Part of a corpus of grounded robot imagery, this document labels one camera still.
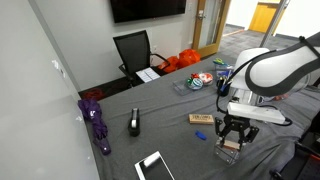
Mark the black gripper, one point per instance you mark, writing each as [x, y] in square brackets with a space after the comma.
[236, 123]

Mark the wooden greetings stamp block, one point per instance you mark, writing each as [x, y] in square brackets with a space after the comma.
[231, 144]

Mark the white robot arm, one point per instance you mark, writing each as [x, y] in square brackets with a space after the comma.
[283, 70]

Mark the clear acrylic box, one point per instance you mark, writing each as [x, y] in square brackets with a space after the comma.
[226, 156]

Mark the small blue plastic object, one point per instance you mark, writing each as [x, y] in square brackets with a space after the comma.
[200, 135]

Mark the wooden welcome stamp block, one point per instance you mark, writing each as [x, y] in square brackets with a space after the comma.
[201, 119]

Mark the black pen cup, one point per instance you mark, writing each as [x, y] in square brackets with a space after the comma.
[222, 90]

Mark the red plastic item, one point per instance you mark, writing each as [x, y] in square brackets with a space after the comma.
[281, 97]

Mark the red white ribbon ball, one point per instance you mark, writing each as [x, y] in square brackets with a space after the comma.
[206, 78]

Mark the teal ribbon ball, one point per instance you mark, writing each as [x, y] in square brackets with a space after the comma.
[195, 84]

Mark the clear plastic container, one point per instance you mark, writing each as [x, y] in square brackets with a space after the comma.
[224, 70]

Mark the clear plastic tray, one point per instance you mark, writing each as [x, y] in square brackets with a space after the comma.
[180, 87]

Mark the grey table cloth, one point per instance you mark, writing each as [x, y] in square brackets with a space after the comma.
[166, 100]

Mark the black tablet with white edge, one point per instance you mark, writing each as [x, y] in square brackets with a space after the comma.
[154, 166]

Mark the large orange bag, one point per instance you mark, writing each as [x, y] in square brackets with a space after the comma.
[189, 57]

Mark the small orange bag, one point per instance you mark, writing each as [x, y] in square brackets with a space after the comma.
[171, 64]

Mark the white paper sheet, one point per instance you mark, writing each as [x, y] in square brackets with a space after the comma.
[147, 74]

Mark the wooden framed glass door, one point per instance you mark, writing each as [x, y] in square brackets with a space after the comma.
[197, 33]

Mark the grey metal pole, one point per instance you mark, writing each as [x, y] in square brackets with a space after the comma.
[274, 23]

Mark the yellow door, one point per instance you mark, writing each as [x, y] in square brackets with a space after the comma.
[263, 16]

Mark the black office chair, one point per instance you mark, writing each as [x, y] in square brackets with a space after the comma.
[133, 50]

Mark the purple folded umbrella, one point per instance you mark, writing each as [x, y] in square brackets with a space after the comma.
[96, 123]

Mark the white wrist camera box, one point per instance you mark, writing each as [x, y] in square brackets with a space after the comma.
[256, 113]

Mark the black wall television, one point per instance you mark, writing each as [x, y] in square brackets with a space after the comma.
[146, 8]

